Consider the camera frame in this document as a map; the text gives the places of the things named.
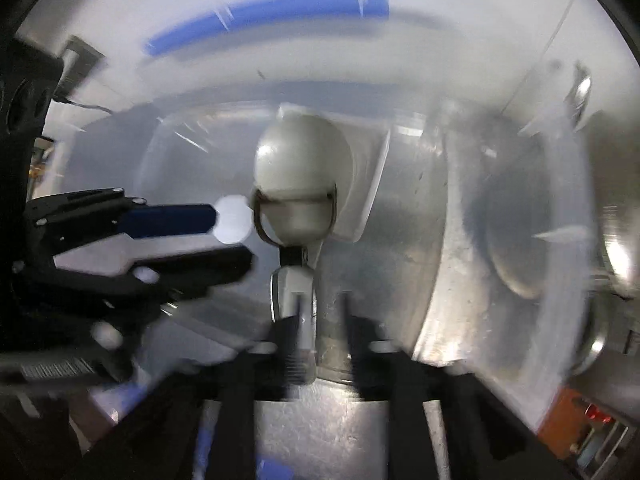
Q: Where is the metal peeler with dark handle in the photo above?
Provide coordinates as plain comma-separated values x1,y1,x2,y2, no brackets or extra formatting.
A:
250,185,338,386

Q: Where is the dark grey wall socket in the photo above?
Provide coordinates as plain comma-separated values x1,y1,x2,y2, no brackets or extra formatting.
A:
60,35,107,101

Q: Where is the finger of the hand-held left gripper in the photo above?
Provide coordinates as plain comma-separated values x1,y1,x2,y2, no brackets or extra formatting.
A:
24,187,219,239
20,246,253,306

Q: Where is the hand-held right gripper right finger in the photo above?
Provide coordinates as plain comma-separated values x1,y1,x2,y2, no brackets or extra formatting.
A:
345,305,566,480

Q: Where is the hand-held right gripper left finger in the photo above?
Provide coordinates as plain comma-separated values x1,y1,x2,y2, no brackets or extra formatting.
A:
75,310,306,480

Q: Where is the clear storage box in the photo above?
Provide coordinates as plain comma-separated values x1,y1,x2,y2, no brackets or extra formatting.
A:
90,0,601,480

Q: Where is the black plug with cable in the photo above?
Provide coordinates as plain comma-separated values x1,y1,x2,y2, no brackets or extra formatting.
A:
54,95,117,116

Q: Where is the white rice paddle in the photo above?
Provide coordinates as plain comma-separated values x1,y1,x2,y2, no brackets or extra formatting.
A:
254,112,353,261

